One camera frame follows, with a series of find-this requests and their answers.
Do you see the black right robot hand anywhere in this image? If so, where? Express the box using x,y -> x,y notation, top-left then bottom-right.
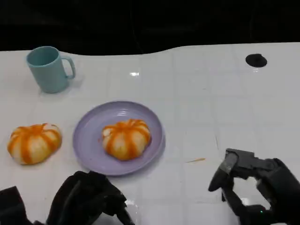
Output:
208,148 -> 300,225

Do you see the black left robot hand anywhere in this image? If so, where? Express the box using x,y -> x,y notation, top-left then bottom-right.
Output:
46,170 -> 135,225

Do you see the orange and white toy bread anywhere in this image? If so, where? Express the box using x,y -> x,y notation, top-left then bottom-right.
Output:
7,123 -> 63,165
101,119 -> 151,161

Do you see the lilac plate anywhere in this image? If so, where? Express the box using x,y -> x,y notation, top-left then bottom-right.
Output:
72,101 -> 166,176

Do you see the black round table grommet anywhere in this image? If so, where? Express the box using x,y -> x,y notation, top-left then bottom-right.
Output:
245,53 -> 268,68

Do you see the pale green mug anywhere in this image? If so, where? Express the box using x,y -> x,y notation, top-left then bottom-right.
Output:
26,46 -> 76,94

